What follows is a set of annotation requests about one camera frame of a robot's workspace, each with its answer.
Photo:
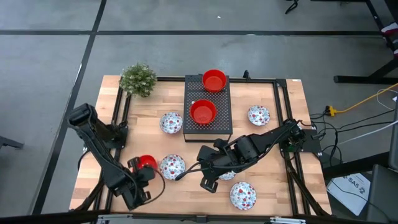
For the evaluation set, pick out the black perforated metal rack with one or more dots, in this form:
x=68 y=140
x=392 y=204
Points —
x=224 y=124

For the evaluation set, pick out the dark grey case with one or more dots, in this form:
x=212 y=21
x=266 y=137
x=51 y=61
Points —
x=384 y=193

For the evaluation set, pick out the red bowl with floral inside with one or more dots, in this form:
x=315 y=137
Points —
x=227 y=177
x=171 y=122
x=172 y=166
x=203 y=111
x=258 y=115
x=243 y=195
x=214 y=80
x=148 y=161

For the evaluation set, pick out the black floor stand foot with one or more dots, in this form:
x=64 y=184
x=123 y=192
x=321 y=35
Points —
x=9 y=143

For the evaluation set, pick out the green potted plant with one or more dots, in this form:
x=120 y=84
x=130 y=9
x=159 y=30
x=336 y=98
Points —
x=138 y=80

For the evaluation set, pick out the black desk frame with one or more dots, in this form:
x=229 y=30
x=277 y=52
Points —
x=367 y=80

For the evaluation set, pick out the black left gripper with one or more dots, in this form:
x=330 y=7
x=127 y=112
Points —
x=143 y=180

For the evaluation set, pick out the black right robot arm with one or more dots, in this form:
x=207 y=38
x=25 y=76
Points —
x=270 y=137

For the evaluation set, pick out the red white striped cloth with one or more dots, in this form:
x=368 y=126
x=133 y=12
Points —
x=391 y=29

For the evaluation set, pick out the white printed paper sheet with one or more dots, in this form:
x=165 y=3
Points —
x=348 y=193

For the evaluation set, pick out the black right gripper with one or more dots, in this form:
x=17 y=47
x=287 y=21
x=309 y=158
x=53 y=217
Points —
x=220 y=160

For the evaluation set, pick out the black floor beam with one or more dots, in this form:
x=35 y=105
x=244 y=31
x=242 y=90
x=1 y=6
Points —
x=354 y=165

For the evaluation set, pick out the black aluminium table frame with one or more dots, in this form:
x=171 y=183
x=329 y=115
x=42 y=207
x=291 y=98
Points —
x=168 y=79

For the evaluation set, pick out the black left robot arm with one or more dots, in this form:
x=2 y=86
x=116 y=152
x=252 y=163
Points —
x=93 y=137

